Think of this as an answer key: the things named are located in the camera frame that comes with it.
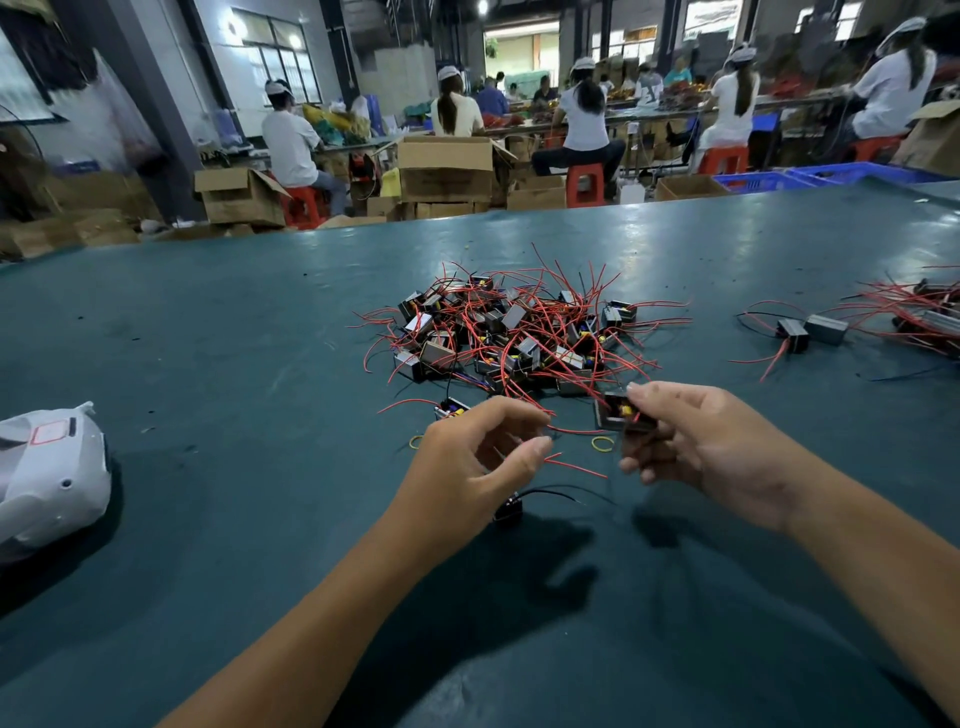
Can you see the person's left hand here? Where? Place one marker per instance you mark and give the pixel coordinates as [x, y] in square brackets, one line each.
[465, 480]

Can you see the person's right hand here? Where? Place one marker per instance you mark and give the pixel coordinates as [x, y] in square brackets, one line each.
[728, 450]

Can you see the person's left forearm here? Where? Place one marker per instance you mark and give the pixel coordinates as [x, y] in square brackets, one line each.
[300, 653]

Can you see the person's right forearm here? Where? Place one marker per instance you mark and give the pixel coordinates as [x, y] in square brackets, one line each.
[885, 585]

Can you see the shallow cardboard box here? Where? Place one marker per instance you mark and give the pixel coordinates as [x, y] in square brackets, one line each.
[690, 188]

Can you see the blue plastic crate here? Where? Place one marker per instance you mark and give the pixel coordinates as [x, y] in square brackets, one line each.
[863, 173]
[758, 182]

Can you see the red plastic stool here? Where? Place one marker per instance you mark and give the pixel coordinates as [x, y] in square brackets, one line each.
[305, 206]
[878, 147]
[723, 158]
[585, 183]

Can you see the low cardboard box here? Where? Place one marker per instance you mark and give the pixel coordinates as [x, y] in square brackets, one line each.
[536, 192]

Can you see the large closed cardboard box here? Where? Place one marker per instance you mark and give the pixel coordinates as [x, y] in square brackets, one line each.
[446, 170]

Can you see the open cardboard box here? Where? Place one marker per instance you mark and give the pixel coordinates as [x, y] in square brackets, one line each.
[240, 195]

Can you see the tilted cardboard box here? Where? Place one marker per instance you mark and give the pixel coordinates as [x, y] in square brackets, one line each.
[933, 138]

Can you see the white plastic shell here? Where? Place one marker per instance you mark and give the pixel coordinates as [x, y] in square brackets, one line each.
[53, 480]

